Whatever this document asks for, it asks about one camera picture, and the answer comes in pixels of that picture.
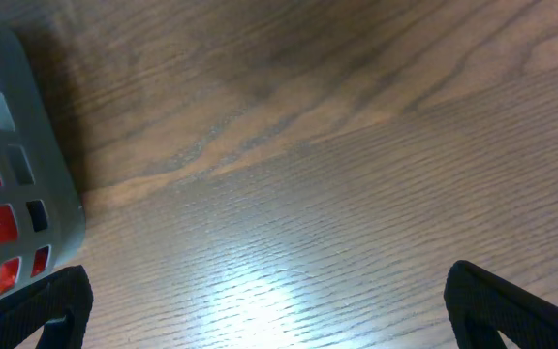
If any grey plastic mesh basket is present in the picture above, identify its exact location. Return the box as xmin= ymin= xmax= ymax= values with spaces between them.
xmin=0 ymin=25 xmax=86 ymax=300

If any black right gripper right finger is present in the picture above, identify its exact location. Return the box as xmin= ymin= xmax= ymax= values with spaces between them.
xmin=444 ymin=260 xmax=558 ymax=349

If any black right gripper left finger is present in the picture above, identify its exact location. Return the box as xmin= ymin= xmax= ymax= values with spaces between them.
xmin=0 ymin=266 xmax=93 ymax=349

